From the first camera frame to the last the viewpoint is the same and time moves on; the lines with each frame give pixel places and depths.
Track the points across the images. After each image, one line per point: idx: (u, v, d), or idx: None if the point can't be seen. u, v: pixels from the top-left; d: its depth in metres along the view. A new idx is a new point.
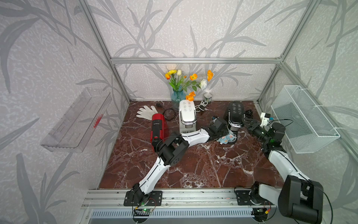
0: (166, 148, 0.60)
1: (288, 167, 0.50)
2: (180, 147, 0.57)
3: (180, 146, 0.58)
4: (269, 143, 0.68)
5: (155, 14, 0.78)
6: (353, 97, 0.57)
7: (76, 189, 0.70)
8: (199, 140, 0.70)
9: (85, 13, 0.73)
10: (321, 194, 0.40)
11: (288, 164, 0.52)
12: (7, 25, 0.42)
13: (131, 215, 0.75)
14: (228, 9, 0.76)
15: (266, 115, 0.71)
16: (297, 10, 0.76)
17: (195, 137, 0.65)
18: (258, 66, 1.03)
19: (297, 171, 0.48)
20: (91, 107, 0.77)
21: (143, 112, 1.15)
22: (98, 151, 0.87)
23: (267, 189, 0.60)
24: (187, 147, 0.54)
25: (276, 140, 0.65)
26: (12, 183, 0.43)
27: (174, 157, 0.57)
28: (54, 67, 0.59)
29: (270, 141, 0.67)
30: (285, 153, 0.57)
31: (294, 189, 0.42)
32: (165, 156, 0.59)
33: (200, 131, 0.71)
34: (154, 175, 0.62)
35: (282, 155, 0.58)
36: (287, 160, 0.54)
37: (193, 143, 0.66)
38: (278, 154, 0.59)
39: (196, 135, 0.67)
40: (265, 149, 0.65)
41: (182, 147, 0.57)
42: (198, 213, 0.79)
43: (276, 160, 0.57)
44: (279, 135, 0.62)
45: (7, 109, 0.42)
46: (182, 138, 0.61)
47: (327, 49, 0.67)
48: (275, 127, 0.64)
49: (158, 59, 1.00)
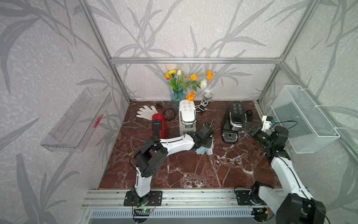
0: (142, 157, 0.51)
1: (290, 181, 0.47)
2: (156, 156, 0.48)
3: (157, 155, 0.48)
4: (272, 148, 0.65)
5: (155, 14, 0.78)
6: (352, 97, 0.57)
7: (75, 189, 0.69)
8: (182, 147, 0.60)
9: (85, 13, 0.74)
10: (322, 214, 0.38)
11: (291, 176, 0.49)
12: (7, 25, 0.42)
13: (131, 215, 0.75)
14: (228, 9, 0.76)
15: (267, 118, 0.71)
16: (297, 10, 0.76)
17: (176, 144, 0.56)
18: (257, 66, 1.03)
19: (300, 187, 0.45)
20: (91, 107, 0.77)
21: (144, 112, 1.15)
22: (98, 151, 0.87)
23: (267, 193, 0.59)
24: (165, 156, 0.49)
25: (278, 144, 0.63)
26: (12, 183, 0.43)
27: (149, 167, 0.48)
28: (54, 67, 0.59)
29: (273, 145, 0.64)
30: (290, 164, 0.55)
31: (295, 209, 0.41)
32: (140, 165, 0.50)
33: (183, 137, 0.63)
34: (140, 182, 0.56)
35: (285, 164, 0.54)
36: (290, 171, 0.51)
37: (175, 150, 0.58)
38: (282, 163, 0.55)
39: (180, 141, 0.59)
40: (268, 153, 0.62)
41: (159, 155, 0.48)
42: (198, 213, 0.79)
43: (278, 168, 0.54)
44: (282, 138, 0.60)
45: (7, 109, 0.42)
46: (161, 144, 0.52)
47: (327, 49, 0.67)
48: (278, 130, 0.61)
49: (159, 59, 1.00)
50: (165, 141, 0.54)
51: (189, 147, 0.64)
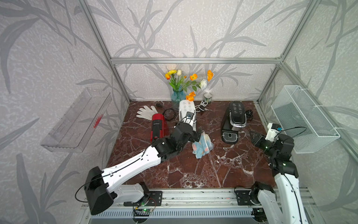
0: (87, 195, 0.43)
1: (292, 213, 0.43)
2: (95, 196, 0.39)
3: (96, 193, 0.38)
4: (278, 158, 0.56)
5: (155, 14, 0.78)
6: (353, 97, 0.57)
7: (76, 190, 0.70)
8: (141, 167, 0.48)
9: (85, 13, 0.73)
10: None
11: (293, 204, 0.45)
12: (7, 25, 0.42)
13: (131, 215, 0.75)
14: (228, 9, 0.76)
15: (272, 125, 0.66)
16: (297, 10, 0.76)
17: (127, 171, 0.44)
18: (258, 66, 1.03)
19: (301, 220, 0.42)
20: (91, 107, 0.77)
21: (144, 112, 1.15)
22: (98, 151, 0.87)
23: (265, 206, 0.58)
24: (105, 192, 0.39)
25: (284, 154, 0.57)
26: (12, 183, 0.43)
27: (93, 207, 0.39)
28: (54, 67, 0.59)
29: (278, 155, 0.58)
30: (295, 185, 0.49)
31: None
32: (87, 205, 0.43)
33: (141, 156, 0.48)
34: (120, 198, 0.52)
35: (289, 186, 0.49)
36: (294, 197, 0.46)
37: (132, 173, 0.46)
38: (286, 184, 0.49)
39: (134, 166, 0.46)
40: (273, 164, 0.55)
41: (97, 193, 0.38)
42: (198, 213, 0.79)
43: (282, 189, 0.49)
44: (287, 147, 0.55)
45: (7, 109, 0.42)
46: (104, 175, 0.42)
47: (327, 49, 0.67)
48: (282, 138, 0.56)
49: (159, 59, 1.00)
50: (110, 171, 0.43)
51: (155, 163, 0.51)
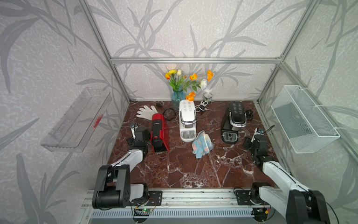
0: (106, 193, 0.43)
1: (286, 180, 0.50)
2: (121, 177, 0.44)
3: (121, 174, 0.44)
4: (258, 155, 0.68)
5: (155, 13, 0.77)
6: (353, 97, 0.57)
7: (76, 189, 0.70)
8: (135, 158, 0.60)
9: (85, 13, 0.73)
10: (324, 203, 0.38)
11: (284, 175, 0.52)
12: (7, 25, 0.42)
13: (131, 215, 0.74)
14: (228, 9, 0.76)
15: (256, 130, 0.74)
16: (297, 10, 0.76)
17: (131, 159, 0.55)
18: (257, 66, 1.03)
19: (295, 182, 0.48)
20: (91, 107, 0.77)
21: (144, 113, 1.15)
22: (98, 151, 0.87)
23: (270, 195, 0.58)
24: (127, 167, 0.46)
25: (263, 150, 0.68)
26: (12, 183, 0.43)
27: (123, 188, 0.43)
28: (54, 67, 0.59)
29: (259, 152, 0.68)
30: (279, 165, 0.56)
31: (301, 206, 0.42)
32: (111, 200, 0.42)
33: (131, 151, 0.62)
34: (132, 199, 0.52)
35: (275, 166, 0.58)
36: (281, 171, 0.54)
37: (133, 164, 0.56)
38: (271, 165, 0.59)
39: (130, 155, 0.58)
40: (258, 161, 0.65)
41: (123, 172, 0.45)
42: (198, 213, 0.79)
43: (271, 171, 0.57)
44: (263, 143, 0.66)
45: (7, 109, 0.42)
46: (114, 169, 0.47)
47: (327, 49, 0.67)
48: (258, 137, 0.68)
49: (159, 59, 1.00)
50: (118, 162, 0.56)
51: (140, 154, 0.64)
